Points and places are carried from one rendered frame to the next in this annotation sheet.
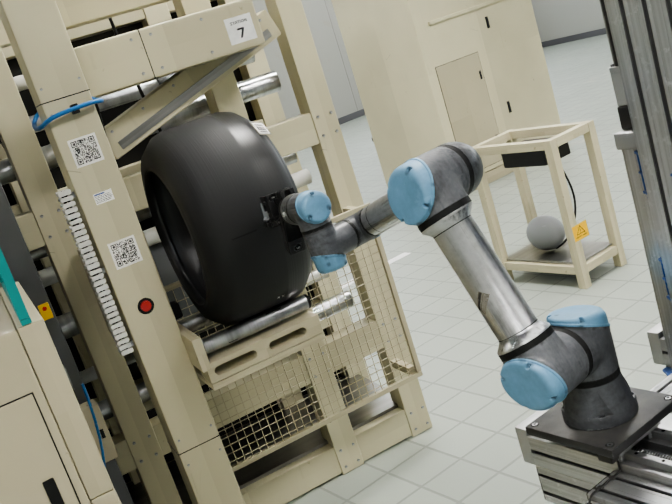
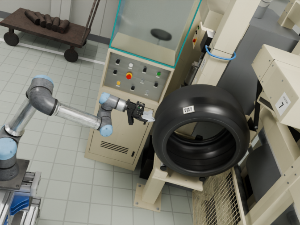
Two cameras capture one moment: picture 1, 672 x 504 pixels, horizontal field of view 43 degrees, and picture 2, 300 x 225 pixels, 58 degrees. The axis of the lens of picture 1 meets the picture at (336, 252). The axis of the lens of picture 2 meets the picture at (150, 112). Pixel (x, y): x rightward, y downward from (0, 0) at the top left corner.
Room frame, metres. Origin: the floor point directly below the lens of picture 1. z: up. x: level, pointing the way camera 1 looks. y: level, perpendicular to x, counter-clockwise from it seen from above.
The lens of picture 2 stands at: (2.51, -1.19, 2.21)
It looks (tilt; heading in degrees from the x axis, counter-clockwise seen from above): 35 degrees down; 105
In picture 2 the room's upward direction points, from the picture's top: 21 degrees clockwise
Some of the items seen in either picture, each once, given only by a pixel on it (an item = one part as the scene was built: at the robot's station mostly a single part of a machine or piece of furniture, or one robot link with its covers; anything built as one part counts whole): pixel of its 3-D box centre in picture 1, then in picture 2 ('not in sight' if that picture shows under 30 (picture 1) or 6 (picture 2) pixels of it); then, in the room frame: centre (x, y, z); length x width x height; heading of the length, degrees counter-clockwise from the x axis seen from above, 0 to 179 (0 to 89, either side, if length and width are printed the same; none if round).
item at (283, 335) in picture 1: (260, 345); (161, 156); (2.32, 0.29, 0.83); 0.36 x 0.09 x 0.06; 112
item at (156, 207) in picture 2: not in sight; (148, 197); (2.34, 0.57, 0.01); 0.27 x 0.27 x 0.02; 22
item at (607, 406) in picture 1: (594, 390); (5, 165); (1.58, -0.42, 0.77); 0.15 x 0.15 x 0.10
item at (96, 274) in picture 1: (97, 272); not in sight; (2.28, 0.64, 1.19); 0.05 x 0.04 x 0.48; 22
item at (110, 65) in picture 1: (159, 51); (291, 84); (2.77, 0.33, 1.71); 0.61 x 0.25 x 0.15; 112
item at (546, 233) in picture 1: (545, 205); not in sight; (4.44, -1.16, 0.40); 0.60 x 0.35 x 0.80; 31
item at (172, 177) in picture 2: (249, 347); (177, 164); (2.45, 0.34, 0.80); 0.37 x 0.36 x 0.02; 22
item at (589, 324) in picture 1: (579, 340); (5, 151); (1.58, -0.41, 0.88); 0.13 x 0.12 x 0.14; 129
